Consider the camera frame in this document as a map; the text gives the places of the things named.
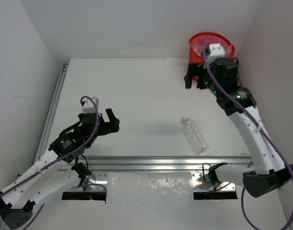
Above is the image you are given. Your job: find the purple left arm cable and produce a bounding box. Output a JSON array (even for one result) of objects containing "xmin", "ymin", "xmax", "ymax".
[{"xmin": 0, "ymin": 95, "xmax": 107, "ymax": 230}]

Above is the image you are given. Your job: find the aluminium table front rail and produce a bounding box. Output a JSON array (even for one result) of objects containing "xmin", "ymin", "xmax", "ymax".
[{"xmin": 80, "ymin": 156, "xmax": 252, "ymax": 172}]

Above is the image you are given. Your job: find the black looped cable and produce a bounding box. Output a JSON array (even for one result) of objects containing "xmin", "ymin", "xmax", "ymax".
[{"xmin": 201, "ymin": 162, "xmax": 215, "ymax": 190}]

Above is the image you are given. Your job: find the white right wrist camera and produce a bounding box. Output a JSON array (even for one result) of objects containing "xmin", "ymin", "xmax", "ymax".
[{"xmin": 204, "ymin": 43, "xmax": 225, "ymax": 65}]

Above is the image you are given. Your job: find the red mesh plastic bin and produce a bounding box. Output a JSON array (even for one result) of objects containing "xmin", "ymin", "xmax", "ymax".
[{"xmin": 188, "ymin": 32, "xmax": 235, "ymax": 81}]

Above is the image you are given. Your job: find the aluminium table rail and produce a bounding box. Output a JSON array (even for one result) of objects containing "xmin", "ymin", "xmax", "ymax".
[
  {"xmin": 80, "ymin": 156, "xmax": 252, "ymax": 172},
  {"xmin": 229, "ymin": 61, "xmax": 266, "ymax": 159},
  {"xmin": 34, "ymin": 61, "xmax": 70, "ymax": 163}
]

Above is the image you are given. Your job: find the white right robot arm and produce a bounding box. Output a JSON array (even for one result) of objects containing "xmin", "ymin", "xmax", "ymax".
[{"xmin": 184, "ymin": 57, "xmax": 293, "ymax": 197}]

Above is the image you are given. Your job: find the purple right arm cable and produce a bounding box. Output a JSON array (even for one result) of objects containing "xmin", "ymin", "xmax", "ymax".
[{"xmin": 201, "ymin": 40, "xmax": 293, "ymax": 230}]

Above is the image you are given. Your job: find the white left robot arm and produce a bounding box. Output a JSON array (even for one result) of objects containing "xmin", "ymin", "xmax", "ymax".
[{"xmin": 0, "ymin": 108, "xmax": 120, "ymax": 230}]

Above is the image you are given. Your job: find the aluminium table left rail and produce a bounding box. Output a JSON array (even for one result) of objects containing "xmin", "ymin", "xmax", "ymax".
[{"xmin": 34, "ymin": 61, "xmax": 70, "ymax": 163}]

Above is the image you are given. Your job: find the translucent plastic sheet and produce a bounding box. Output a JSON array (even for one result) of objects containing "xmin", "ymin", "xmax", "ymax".
[{"xmin": 107, "ymin": 172, "xmax": 193, "ymax": 204}]

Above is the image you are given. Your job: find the clear unlabelled bottle white cap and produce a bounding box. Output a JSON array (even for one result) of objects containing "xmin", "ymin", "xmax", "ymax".
[{"xmin": 180, "ymin": 117, "xmax": 209, "ymax": 154}]

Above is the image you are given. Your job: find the aluminium table right rail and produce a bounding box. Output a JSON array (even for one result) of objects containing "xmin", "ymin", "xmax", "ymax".
[{"xmin": 229, "ymin": 61, "xmax": 266, "ymax": 159}]

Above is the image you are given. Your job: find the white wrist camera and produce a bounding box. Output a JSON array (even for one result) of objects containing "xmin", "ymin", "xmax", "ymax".
[
  {"xmin": 204, "ymin": 43, "xmax": 225, "ymax": 65},
  {"xmin": 81, "ymin": 97, "xmax": 99, "ymax": 114}
]

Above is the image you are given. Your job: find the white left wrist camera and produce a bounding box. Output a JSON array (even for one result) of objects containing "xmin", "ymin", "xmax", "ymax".
[{"xmin": 81, "ymin": 97, "xmax": 99, "ymax": 114}]

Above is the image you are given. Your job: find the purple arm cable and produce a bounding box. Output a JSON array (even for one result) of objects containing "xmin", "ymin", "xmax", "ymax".
[
  {"xmin": 0, "ymin": 95, "xmax": 107, "ymax": 230},
  {"xmin": 201, "ymin": 40, "xmax": 293, "ymax": 230}
]

